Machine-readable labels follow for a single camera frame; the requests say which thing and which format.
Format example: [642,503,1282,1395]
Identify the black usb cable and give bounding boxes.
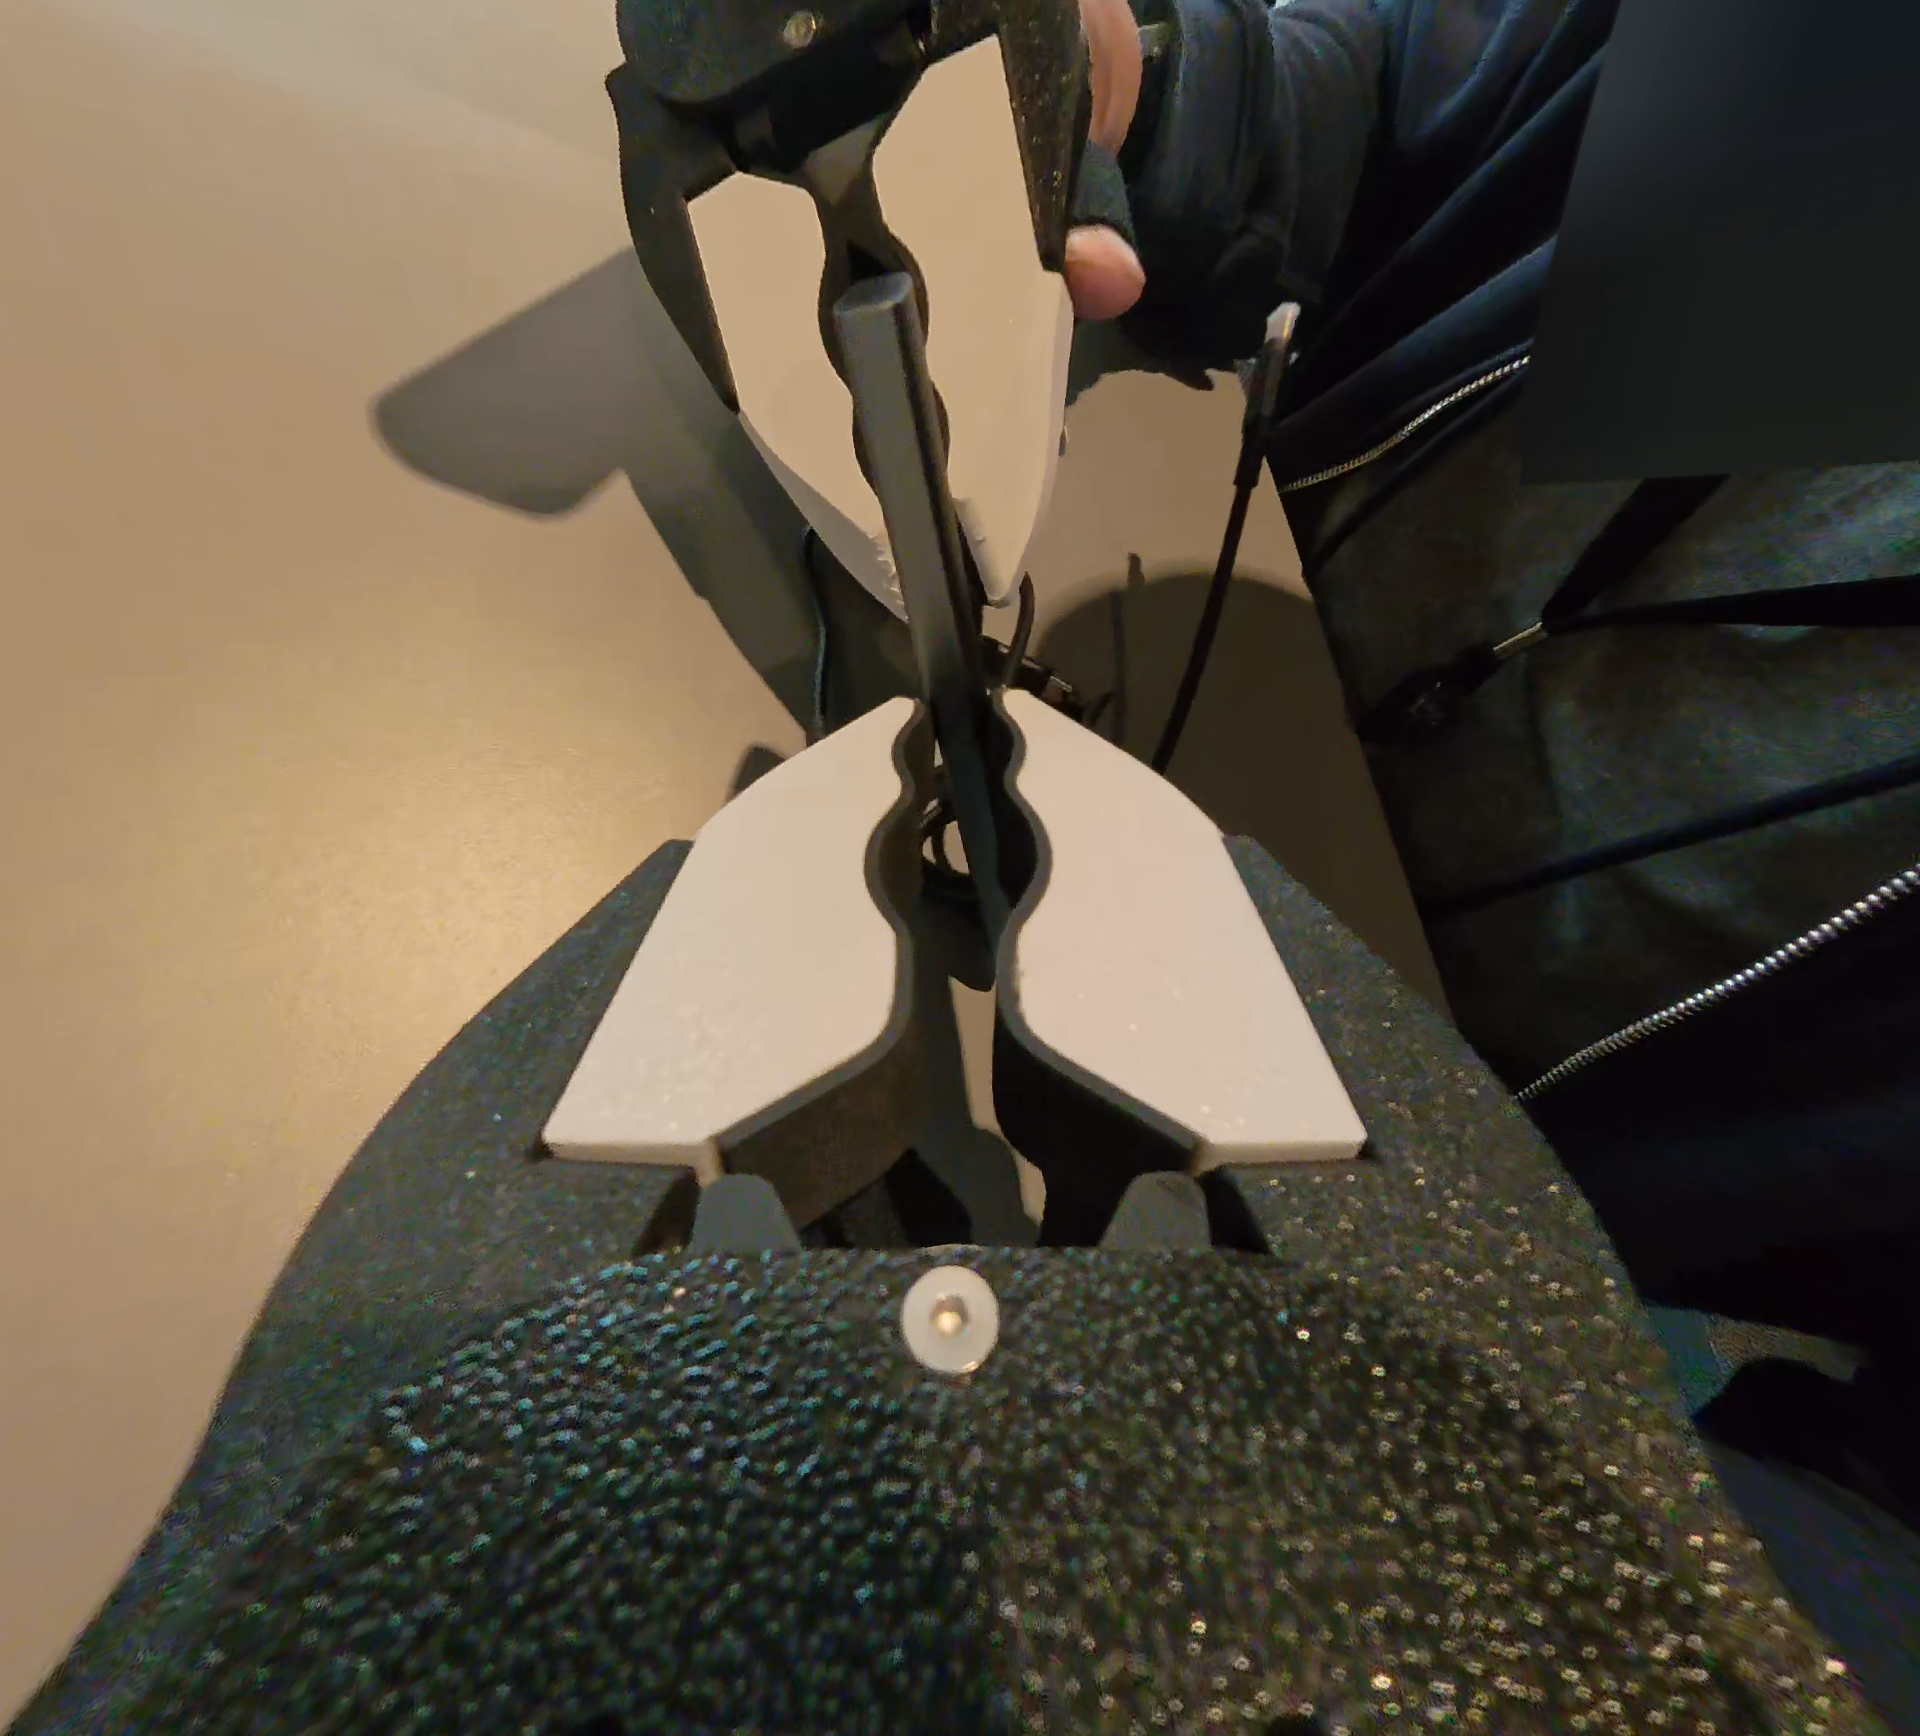
[804,300,1310,904]

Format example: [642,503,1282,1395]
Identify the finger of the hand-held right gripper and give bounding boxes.
[868,26,1080,609]
[610,71,908,627]

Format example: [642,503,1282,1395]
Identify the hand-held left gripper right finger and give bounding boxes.
[978,692,1370,1233]

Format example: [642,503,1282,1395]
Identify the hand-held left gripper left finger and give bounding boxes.
[537,692,931,1233]

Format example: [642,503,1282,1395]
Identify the person's torso in dark jacket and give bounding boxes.
[1260,266,1920,1514]

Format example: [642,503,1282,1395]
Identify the person's right hand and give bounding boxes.
[1053,0,1164,328]

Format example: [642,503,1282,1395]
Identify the grey usb hub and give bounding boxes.
[827,269,1025,994]

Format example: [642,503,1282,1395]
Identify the person's right forearm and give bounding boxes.
[1121,0,1646,379]

